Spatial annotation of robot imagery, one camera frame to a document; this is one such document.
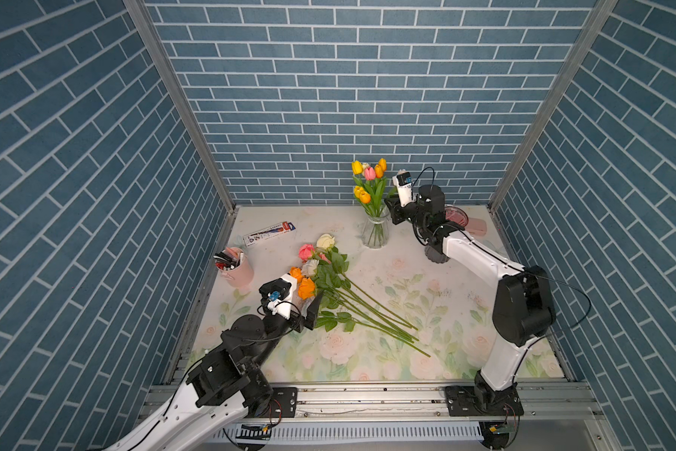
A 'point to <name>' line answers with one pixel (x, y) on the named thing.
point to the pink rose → (305, 252)
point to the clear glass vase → (376, 233)
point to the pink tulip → (369, 174)
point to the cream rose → (324, 241)
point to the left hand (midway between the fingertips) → (313, 286)
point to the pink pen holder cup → (236, 266)
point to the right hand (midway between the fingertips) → (391, 197)
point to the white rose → (310, 267)
